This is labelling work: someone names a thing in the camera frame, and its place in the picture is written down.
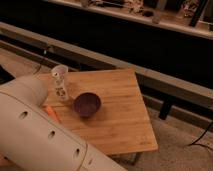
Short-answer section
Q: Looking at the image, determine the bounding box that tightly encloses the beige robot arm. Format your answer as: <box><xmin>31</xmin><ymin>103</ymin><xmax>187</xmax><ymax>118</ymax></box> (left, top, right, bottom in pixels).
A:
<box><xmin>0</xmin><ymin>76</ymin><xmax>127</xmax><ymax>171</ymax></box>

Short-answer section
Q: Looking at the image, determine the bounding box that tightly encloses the dark purple bowl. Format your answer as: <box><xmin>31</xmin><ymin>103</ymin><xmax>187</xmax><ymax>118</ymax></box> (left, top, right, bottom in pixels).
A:
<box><xmin>73</xmin><ymin>92</ymin><xmax>101</xmax><ymax>117</ymax></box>

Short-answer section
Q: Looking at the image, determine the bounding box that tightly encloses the clear plastic bottle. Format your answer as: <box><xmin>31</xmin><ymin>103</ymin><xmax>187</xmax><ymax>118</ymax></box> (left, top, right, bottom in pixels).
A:
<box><xmin>51</xmin><ymin>65</ymin><xmax>69</xmax><ymax>101</ymax></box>

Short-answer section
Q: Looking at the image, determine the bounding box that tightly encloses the orange marker pen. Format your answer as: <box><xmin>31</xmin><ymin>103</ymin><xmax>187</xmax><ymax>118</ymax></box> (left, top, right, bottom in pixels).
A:
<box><xmin>45</xmin><ymin>106</ymin><xmax>60</xmax><ymax>123</ymax></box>

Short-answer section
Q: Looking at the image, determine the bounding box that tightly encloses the black table leg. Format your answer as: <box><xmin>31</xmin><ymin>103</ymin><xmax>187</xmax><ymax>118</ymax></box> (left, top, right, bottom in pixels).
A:
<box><xmin>159</xmin><ymin>96</ymin><xmax>173</xmax><ymax>120</ymax></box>

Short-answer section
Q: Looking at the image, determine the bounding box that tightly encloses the cluttered background shelf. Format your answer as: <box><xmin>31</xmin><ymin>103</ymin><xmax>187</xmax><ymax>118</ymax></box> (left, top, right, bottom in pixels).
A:
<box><xmin>47</xmin><ymin>0</ymin><xmax>213</xmax><ymax>40</ymax></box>

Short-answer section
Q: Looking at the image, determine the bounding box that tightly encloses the long grey metal rail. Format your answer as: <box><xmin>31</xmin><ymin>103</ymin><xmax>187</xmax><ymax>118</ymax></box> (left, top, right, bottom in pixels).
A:
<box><xmin>0</xmin><ymin>22</ymin><xmax>213</xmax><ymax>110</ymax></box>

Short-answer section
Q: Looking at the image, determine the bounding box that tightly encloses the black cable near rail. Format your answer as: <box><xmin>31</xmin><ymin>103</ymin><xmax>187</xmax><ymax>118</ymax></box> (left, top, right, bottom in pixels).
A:
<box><xmin>33</xmin><ymin>46</ymin><xmax>53</xmax><ymax>76</ymax></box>

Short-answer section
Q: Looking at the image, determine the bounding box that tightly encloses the black floor cable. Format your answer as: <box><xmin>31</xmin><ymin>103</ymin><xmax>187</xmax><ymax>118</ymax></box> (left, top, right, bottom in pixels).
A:
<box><xmin>187</xmin><ymin>120</ymin><xmax>213</xmax><ymax>152</ymax></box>

